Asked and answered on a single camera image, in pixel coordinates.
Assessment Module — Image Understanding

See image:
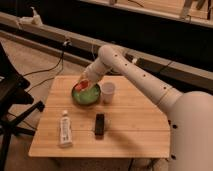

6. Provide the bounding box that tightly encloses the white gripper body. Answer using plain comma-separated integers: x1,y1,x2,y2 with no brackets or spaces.
77,68,100,90

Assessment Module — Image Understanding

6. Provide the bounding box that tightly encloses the red orange pepper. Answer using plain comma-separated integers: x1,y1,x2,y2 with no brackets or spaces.
74,81,89,91

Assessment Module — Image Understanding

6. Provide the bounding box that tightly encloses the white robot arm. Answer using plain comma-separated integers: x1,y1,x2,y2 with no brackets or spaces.
79,45,213,171

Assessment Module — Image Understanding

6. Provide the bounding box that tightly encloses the green ceramic bowl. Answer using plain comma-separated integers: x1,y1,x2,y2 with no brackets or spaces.
71,84,101,105

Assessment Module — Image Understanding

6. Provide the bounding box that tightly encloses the white tube with cap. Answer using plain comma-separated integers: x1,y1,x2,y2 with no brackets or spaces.
59,110,72,147

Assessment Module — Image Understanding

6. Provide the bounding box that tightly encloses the wooden table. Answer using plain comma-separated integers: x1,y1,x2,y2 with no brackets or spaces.
29,76,170,158

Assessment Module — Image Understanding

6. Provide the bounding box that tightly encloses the white object on ledge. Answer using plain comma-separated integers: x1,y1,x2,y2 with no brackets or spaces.
19,6,43,26

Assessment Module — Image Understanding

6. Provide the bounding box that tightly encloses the black office chair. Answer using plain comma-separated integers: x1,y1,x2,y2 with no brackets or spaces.
0,43,45,171

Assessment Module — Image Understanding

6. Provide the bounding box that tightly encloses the black cable on floor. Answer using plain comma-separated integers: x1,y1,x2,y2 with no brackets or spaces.
21,41,70,94

